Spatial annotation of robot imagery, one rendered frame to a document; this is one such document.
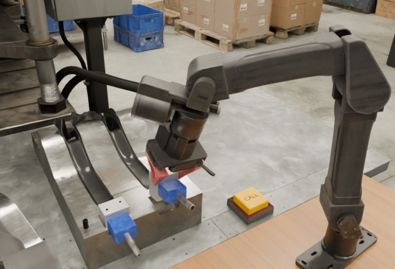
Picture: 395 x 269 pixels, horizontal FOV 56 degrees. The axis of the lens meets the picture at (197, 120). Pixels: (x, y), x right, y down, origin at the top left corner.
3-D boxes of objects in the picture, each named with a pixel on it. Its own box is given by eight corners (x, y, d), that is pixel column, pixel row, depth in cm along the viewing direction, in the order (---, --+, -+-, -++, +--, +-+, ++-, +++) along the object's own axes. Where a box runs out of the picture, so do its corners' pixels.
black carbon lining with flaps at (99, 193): (165, 192, 82) (164, 157, 78) (94, 219, 75) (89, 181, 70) (109, 126, 108) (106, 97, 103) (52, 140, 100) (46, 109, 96)
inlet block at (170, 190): (203, 217, 69) (204, 191, 68) (180, 224, 67) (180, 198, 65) (170, 188, 80) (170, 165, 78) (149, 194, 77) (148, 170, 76)
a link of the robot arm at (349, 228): (340, 218, 68) (371, 219, 68) (326, 187, 75) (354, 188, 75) (333, 242, 71) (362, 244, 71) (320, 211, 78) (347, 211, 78)
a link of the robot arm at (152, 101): (126, 127, 59) (144, 60, 54) (134, 104, 67) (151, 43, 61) (194, 147, 61) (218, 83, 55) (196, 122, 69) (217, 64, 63)
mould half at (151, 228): (201, 222, 84) (203, 175, 78) (89, 272, 72) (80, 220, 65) (118, 128, 121) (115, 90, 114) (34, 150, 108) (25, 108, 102)
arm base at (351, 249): (299, 234, 72) (330, 257, 67) (358, 195, 82) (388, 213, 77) (293, 262, 75) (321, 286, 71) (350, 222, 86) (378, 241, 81)
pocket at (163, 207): (180, 214, 79) (180, 201, 77) (157, 223, 76) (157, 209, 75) (170, 202, 82) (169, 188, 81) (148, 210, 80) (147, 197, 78)
